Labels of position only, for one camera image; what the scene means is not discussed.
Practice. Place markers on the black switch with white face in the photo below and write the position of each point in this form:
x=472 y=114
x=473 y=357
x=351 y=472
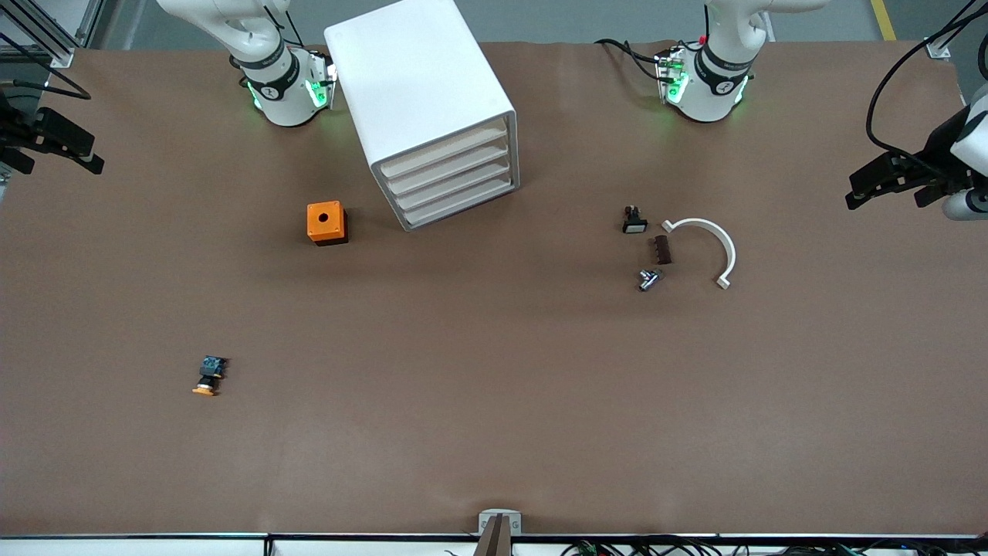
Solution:
x=634 y=222

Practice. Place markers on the white table edge rail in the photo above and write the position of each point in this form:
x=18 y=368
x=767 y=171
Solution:
x=154 y=545

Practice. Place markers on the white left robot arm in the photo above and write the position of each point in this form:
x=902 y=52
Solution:
x=706 y=89

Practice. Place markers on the orange button enclosure box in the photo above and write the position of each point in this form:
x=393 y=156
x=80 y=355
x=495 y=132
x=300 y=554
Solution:
x=324 y=218

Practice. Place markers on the small metal fitting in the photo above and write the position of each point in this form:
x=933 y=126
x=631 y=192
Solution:
x=650 y=279

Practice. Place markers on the white curved plastic bracket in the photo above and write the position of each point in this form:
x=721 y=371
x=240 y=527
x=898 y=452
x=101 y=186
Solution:
x=722 y=238

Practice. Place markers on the aluminium frame profile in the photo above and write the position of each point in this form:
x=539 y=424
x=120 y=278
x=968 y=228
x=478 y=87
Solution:
x=46 y=42
x=943 y=45

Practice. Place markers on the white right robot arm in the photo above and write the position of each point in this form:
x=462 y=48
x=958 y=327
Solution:
x=282 y=93

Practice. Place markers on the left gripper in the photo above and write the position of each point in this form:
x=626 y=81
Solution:
x=938 y=146

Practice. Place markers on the yellow mushroom push button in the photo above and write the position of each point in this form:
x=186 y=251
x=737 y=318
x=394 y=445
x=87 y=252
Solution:
x=210 y=374

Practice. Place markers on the brown terminal block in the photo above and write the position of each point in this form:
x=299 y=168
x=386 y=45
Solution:
x=662 y=249

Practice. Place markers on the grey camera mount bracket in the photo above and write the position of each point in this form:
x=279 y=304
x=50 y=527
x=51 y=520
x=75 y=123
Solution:
x=499 y=527

